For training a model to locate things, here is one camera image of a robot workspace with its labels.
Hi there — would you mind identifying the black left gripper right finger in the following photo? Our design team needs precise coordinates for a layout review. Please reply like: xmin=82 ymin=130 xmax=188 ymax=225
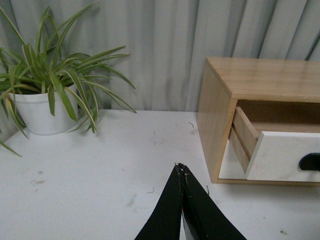
xmin=180 ymin=165 xmax=245 ymax=240

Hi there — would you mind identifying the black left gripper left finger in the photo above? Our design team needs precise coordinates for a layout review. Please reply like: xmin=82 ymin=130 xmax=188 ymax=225
xmin=135 ymin=164 xmax=183 ymax=240

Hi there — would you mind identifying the white drawer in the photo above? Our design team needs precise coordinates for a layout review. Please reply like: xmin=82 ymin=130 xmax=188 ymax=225
xmin=228 ymin=103 xmax=320 ymax=183

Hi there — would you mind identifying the wooden drawer cabinet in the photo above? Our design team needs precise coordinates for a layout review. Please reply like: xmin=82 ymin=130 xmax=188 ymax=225
xmin=197 ymin=57 xmax=320 ymax=187

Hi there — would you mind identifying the white plant pot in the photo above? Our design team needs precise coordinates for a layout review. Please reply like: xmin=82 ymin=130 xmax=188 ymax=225
xmin=8 ymin=93 xmax=77 ymax=135

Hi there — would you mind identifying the grey curtain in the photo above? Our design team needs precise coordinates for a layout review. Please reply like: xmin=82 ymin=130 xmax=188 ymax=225
xmin=0 ymin=0 xmax=320 ymax=112

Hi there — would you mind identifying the green spider plant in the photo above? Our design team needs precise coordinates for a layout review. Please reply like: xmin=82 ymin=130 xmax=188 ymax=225
xmin=0 ymin=2 xmax=138 ymax=157

